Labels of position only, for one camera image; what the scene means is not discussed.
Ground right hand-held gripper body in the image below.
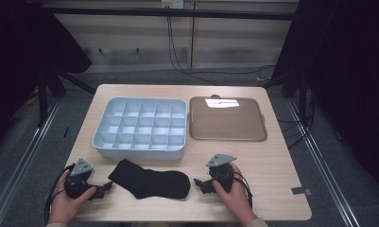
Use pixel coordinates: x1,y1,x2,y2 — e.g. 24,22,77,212
205,153,238,194

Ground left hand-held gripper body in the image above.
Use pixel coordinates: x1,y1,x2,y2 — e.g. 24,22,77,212
63,157,98,201

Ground black sock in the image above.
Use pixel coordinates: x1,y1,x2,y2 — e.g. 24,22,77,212
107,158,192,201

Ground light blue compartment box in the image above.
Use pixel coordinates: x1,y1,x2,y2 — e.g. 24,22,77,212
92,96,188,162

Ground person's left hand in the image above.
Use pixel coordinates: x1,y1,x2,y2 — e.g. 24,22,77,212
46,171,98,226

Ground person's right hand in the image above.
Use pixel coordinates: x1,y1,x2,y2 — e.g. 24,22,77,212
212,162,260,227

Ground brown plastic lid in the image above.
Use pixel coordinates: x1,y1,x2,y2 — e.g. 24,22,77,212
188,94,268,143

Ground grey tape strip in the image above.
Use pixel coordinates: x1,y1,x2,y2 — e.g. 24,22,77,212
290,186,314,197

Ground black metal stand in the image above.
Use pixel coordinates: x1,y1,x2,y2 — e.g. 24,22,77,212
36,67,97,129
260,67,308,116

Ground black curtain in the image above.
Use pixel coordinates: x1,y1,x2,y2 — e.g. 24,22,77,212
0,0,94,155
270,0,379,198

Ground black horizontal metal bar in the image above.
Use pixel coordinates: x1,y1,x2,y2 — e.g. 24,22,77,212
39,6,301,22

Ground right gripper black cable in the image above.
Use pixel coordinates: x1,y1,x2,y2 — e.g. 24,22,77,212
233,171,254,210

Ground metal floor rail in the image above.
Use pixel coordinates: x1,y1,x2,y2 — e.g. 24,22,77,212
285,99,360,227
0,98,62,227

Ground black floor cables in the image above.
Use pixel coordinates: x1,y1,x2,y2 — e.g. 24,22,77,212
276,88,319,151

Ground black hanging wall cable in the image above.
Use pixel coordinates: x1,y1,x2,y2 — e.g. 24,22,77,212
165,15,277,87

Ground white wall outlet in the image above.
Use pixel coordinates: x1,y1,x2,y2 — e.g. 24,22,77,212
161,0,185,9

